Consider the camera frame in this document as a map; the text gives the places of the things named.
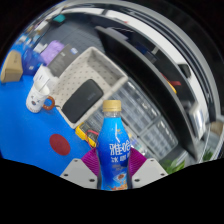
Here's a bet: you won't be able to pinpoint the white dotted storage bin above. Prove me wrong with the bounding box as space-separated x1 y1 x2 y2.
46 46 129 130

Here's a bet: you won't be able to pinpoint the yellow multimeter red leads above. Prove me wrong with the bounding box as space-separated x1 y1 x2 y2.
74 121 100 149

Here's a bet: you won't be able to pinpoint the brown cardboard box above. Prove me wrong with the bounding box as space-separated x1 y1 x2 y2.
0 50 24 84

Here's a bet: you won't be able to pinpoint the blue carton box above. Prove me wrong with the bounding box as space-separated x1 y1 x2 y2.
21 48 44 76

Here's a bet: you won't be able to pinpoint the blue drink bottle gold cap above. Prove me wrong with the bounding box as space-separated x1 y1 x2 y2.
95 99 132 191

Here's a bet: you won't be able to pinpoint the small white box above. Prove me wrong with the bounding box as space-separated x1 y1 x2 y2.
32 64 59 91

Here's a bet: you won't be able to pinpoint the black rectangular case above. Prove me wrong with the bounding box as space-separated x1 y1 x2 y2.
61 78 104 124

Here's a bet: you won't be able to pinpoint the yellow meter red leads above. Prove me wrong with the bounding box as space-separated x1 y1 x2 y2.
161 73 183 96

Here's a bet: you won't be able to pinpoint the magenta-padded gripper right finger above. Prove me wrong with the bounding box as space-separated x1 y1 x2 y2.
128 147 169 188

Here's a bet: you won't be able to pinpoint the dark grey upright box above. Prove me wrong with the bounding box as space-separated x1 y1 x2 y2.
47 43 81 78

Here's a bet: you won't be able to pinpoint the flat round red coaster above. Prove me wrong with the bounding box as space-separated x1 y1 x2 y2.
49 133 72 157

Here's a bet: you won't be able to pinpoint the purple plastic bag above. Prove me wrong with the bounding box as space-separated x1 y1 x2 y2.
39 39 66 66

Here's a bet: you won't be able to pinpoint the white grey oscilloscope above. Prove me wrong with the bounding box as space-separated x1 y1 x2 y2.
189 103 208 139

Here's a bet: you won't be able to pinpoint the white mug brown handle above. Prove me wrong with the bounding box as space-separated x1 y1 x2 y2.
25 83 56 114

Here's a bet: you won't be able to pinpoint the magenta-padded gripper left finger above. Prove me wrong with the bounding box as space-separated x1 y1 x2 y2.
59 147 101 190

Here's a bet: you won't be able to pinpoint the black wall shelf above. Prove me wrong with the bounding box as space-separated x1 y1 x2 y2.
94 25 201 161

